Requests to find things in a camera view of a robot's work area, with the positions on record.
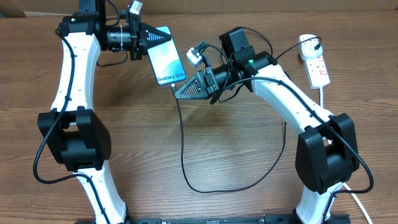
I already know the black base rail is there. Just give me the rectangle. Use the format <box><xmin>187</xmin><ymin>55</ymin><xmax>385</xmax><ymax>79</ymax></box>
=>
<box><xmin>74</xmin><ymin>213</ymin><xmax>352</xmax><ymax>224</ymax></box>

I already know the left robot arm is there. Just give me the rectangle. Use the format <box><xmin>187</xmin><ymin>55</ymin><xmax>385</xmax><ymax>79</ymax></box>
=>
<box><xmin>37</xmin><ymin>1</ymin><xmax>172</xmax><ymax>223</ymax></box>

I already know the white power strip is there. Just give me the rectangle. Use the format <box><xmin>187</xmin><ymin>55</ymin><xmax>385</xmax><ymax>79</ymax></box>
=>
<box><xmin>304</xmin><ymin>56</ymin><xmax>330</xmax><ymax>89</ymax></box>

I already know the black USB charging cable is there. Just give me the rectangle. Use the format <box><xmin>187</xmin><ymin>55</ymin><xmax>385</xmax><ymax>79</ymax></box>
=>
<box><xmin>170</xmin><ymin>26</ymin><xmax>323</xmax><ymax>194</ymax></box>

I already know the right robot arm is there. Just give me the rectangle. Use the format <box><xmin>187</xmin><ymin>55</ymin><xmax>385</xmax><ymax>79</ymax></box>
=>
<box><xmin>173</xmin><ymin>27</ymin><xmax>362</xmax><ymax>223</ymax></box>

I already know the white power strip cord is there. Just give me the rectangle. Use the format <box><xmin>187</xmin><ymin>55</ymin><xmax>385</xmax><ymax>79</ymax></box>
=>
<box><xmin>318</xmin><ymin>86</ymin><xmax>374</xmax><ymax>224</ymax></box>

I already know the blue-screen Samsung smartphone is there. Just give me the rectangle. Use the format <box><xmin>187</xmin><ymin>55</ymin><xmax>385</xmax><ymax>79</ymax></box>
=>
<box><xmin>147</xmin><ymin>26</ymin><xmax>186</xmax><ymax>85</ymax></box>

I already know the white charger plug adapter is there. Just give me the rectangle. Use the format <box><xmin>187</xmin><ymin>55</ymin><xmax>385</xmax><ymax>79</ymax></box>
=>
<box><xmin>298</xmin><ymin>34</ymin><xmax>323</xmax><ymax>60</ymax></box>

